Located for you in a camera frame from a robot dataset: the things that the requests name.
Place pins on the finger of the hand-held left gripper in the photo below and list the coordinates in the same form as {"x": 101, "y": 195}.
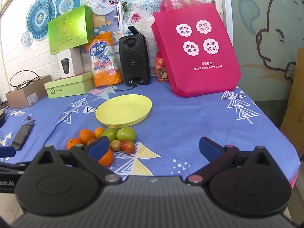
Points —
{"x": 8, "y": 152}
{"x": 11, "y": 168}

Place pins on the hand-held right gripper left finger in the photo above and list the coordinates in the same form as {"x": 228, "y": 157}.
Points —
{"x": 98, "y": 147}

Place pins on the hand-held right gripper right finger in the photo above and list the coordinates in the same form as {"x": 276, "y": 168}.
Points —
{"x": 209, "y": 147}

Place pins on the large green fruit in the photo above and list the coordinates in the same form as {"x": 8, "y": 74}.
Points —
{"x": 126, "y": 133}

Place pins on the yellow plastic plate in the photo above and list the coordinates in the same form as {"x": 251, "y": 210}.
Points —
{"x": 123, "y": 110}

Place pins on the small brown-green jujube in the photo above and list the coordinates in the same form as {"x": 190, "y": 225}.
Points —
{"x": 115, "y": 145}

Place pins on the black smartphone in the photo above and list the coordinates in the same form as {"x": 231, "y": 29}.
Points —
{"x": 22, "y": 135}

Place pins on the small yellowish fruit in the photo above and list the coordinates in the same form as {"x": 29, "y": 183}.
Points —
{"x": 112, "y": 126}

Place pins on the red-green fruit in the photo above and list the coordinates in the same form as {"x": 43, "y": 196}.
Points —
{"x": 128, "y": 146}

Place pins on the small beaded charm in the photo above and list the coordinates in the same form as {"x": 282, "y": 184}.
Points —
{"x": 29, "y": 118}

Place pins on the brown cardboard box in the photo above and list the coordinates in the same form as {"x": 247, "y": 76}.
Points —
{"x": 26, "y": 96}

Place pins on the light green shoebox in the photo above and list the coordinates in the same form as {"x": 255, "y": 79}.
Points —
{"x": 68, "y": 86}

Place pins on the low cardboard carton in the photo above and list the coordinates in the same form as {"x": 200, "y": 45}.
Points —
{"x": 292, "y": 128}

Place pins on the orange paper cup pack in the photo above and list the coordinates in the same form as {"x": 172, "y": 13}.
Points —
{"x": 104, "y": 61}

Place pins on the white cup box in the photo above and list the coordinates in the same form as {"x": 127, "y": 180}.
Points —
{"x": 71, "y": 64}

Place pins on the pink tote bag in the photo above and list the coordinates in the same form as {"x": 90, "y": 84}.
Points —
{"x": 201, "y": 59}

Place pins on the red tomato juice carton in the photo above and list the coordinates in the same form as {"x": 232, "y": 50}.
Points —
{"x": 161, "y": 68}

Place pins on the black speaker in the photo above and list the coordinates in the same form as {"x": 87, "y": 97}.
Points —
{"x": 134, "y": 61}

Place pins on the tall cardboard carton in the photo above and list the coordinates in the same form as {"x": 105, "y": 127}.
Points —
{"x": 296, "y": 87}

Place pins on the large green gift box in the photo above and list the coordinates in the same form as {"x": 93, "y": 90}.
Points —
{"x": 68, "y": 30}

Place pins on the blue illustrated poster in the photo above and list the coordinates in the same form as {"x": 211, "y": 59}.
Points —
{"x": 106, "y": 21}

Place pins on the clear floral plastic bag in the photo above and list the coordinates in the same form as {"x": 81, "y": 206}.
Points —
{"x": 137, "y": 16}

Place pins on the paper fan wall decorations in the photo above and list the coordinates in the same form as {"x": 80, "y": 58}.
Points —
{"x": 40, "y": 16}

